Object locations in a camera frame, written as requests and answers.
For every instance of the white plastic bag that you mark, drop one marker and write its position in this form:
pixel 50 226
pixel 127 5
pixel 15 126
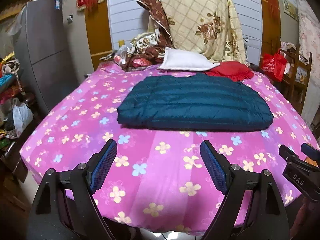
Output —
pixel 22 117

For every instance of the white pillow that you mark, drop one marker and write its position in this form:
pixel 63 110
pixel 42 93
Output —
pixel 186 61

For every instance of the cream floral quilt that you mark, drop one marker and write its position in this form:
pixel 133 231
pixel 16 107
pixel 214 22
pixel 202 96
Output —
pixel 209 27

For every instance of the brown patterned blanket pile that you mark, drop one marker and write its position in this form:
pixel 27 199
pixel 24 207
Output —
pixel 145 50

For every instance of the red cushion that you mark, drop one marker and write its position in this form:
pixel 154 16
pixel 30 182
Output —
pixel 233 70

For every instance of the red shopping bag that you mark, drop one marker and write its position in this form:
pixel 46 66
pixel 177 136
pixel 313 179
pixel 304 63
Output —
pixel 273 66

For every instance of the teal padded jacket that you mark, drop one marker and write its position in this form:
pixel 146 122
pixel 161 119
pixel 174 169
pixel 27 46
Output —
pixel 197 103

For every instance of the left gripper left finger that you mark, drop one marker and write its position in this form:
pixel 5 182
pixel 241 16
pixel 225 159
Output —
pixel 64 208

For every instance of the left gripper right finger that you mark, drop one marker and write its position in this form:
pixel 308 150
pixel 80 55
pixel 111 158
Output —
pixel 252 207

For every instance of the grey refrigerator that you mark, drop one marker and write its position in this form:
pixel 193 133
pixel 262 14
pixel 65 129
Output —
pixel 41 45

